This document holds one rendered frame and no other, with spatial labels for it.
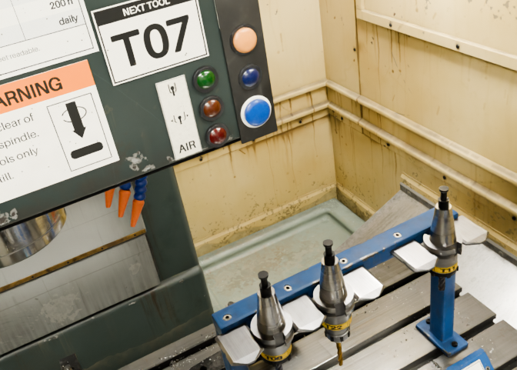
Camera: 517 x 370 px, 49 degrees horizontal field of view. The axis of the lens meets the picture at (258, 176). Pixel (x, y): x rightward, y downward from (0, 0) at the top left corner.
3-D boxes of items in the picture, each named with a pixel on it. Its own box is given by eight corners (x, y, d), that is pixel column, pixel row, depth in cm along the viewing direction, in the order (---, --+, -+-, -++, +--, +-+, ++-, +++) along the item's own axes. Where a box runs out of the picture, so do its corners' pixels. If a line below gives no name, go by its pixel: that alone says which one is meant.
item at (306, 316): (331, 322, 86) (331, 319, 86) (301, 338, 85) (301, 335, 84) (307, 296, 92) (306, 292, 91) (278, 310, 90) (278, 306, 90)
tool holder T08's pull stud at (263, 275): (268, 285, 83) (265, 268, 81) (273, 293, 81) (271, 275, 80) (258, 290, 82) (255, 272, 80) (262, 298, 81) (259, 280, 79)
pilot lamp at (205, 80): (218, 87, 58) (215, 66, 56) (198, 94, 57) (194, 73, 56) (216, 85, 58) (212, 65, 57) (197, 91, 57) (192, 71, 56)
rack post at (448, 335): (468, 346, 116) (476, 231, 101) (448, 358, 114) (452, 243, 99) (434, 316, 124) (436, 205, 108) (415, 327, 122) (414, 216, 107)
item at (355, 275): (389, 292, 90) (389, 288, 89) (361, 306, 88) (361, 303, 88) (363, 268, 95) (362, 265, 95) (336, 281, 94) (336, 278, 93)
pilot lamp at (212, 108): (225, 115, 59) (221, 96, 58) (205, 122, 58) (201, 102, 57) (222, 113, 60) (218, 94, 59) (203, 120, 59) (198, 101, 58)
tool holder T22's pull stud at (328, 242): (332, 255, 86) (331, 237, 85) (337, 262, 85) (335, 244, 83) (322, 258, 86) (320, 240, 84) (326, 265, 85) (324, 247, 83)
